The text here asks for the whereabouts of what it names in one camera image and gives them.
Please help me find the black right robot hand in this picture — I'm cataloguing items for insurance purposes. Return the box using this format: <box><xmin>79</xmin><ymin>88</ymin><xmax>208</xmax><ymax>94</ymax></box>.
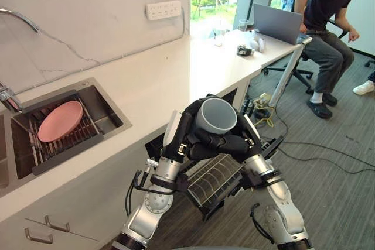
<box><xmin>221</xmin><ymin>113</ymin><xmax>264</xmax><ymax>164</ymax></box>

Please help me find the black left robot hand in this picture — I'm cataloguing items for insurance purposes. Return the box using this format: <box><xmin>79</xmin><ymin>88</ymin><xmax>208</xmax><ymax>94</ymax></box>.
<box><xmin>159</xmin><ymin>94</ymin><xmax>227</xmax><ymax>163</ymax></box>

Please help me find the grey cup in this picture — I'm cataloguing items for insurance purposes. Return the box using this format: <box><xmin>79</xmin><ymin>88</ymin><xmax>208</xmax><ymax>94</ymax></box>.
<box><xmin>195</xmin><ymin>97</ymin><xmax>238</xmax><ymax>137</ymax></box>

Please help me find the pink bowl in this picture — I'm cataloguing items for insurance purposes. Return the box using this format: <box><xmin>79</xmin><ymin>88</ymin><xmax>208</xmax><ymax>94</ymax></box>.
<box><xmin>37</xmin><ymin>100</ymin><xmax>84</xmax><ymax>143</ymax></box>

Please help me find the grey dishwasher rack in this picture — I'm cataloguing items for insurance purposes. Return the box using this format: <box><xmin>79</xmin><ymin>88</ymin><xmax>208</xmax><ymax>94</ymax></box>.
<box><xmin>186</xmin><ymin>154</ymin><xmax>244</xmax><ymax>207</ymax></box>

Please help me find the stainless steel sink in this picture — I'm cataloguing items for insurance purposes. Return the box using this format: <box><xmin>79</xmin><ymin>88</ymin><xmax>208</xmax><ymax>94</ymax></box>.
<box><xmin>0</xmin><ymin>77</ymin><xmax>133</xmax><ymax>198</ymax></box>

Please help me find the small white cup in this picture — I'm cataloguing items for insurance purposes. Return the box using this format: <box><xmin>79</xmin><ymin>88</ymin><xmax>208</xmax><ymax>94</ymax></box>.
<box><xmin>214</xmin><ymin>28</ymin><xmax>226</xmax><ymax>47</ymax></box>

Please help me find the black sink drying rack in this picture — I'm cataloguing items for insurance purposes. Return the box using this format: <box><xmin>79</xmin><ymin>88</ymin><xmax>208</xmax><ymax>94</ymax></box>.
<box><xmin>21</xmin><ymin>88</ymin><xmax>104</xmax><ymax>176</ymax></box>

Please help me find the black office chair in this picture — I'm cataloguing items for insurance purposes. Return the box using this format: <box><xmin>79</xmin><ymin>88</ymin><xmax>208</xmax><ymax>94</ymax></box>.
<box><xmin>261</xmin><ymin>0</ymin><xmax>354</xmax><ymax>95</ymax></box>

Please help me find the small black device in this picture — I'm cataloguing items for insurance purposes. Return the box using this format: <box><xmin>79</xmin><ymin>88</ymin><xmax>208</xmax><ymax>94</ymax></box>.
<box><xmin>236</xmin><ymin>44</ymin><xmax>253</xmax><ymax>57</ymax></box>

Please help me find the white crumpled object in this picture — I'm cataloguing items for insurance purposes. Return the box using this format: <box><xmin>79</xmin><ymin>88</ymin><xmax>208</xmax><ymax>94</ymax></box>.
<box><xmin>251</xmin><ymin>35</ymin><xmax>267</xmax><ymax>53</ymax></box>

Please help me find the white power strip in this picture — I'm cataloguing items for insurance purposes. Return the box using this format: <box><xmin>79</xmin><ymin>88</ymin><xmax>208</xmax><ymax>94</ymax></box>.
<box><xmin>146</xmin><ymin>0</ymin><xmax>182</xmax><ymax>22</ymax></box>

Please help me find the grey laptop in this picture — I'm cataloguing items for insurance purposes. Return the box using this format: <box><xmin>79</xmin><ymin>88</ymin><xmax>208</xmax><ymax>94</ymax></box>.
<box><xmin>253</xmin><ymin>2</ymin><xmax>305</xmax><ymax>46</ymax></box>

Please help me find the white shoe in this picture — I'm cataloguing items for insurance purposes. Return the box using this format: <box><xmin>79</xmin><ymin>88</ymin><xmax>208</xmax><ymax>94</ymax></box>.
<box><xmin>352</xmin><ymin>80</ymin><xmax>375</xmax><ymax>96</ymax></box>

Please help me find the person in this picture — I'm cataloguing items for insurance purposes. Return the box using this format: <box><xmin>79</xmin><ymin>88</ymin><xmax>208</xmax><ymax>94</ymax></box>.
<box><xmin>292</xmin><ymin>0</ymin><xmax>370</xmax><ymax>119</ymax></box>

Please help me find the chrome tap base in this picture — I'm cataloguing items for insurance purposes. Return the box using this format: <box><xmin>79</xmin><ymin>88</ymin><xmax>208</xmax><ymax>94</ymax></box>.
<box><xmin>0</xmin><ymin>81</ymin><xmax>23</xmax><ymax>114</ymax></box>

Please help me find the chrome curved faucet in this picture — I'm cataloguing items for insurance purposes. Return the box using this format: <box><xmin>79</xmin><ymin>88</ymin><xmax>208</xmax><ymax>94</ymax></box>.
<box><xmin>0</xmin><ymin>8</ymin><xmax>40</xmax><ymax>33</ymax></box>

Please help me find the yellow cable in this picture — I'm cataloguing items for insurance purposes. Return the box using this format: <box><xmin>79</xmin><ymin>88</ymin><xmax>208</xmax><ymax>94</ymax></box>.
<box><xmin>253</xmin><ymin>97</ymin><xmax>276</xmax><ymax>129</ymax></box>

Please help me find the black floor cable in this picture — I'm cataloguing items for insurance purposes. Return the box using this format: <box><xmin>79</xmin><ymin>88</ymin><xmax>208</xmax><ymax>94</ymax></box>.
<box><xmin>274</xmin><ymin>106</ymin><xmax>375</xmax><ymax>175</ymax></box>

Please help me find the window with grey frame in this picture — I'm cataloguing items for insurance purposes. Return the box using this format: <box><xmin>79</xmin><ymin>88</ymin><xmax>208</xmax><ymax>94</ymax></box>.
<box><xmin>190</xmin><ymin>0</ymin><xmax>319</xmax><ymax>42</ymax></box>

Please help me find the metal drawer handle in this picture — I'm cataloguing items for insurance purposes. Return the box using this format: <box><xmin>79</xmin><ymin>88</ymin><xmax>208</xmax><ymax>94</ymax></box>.
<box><xmin>44</xmin><ymin>215</ymin><xmax>71</xmax><ymax>232</ymax></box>
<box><xmin>24</xmin><ymin>227</ymin><xmax>54</xmax><ymax>244</ymax></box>

